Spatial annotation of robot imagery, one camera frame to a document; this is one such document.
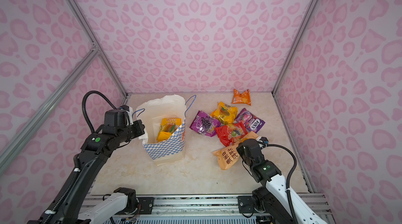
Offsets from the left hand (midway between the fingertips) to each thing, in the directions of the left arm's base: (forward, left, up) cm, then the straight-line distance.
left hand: (144, 122), depth 74 cm
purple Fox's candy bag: (+14, -58, -23) cm, 64 cm away
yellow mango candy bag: (+9, -6, -18) cm, 21 cm away
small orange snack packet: (+34, -57, -22) cm, 70 cm away
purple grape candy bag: (+11, -29, -19) cm, 36 cm away
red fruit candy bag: (+4, -43, -18) cm, 47 cm away
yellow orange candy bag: (+19, -42, -19) cm, 50 cm away
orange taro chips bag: (-12, -40, -13) cm, 44 cm away
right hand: (-5, -45, -12) cm, 47 cm away
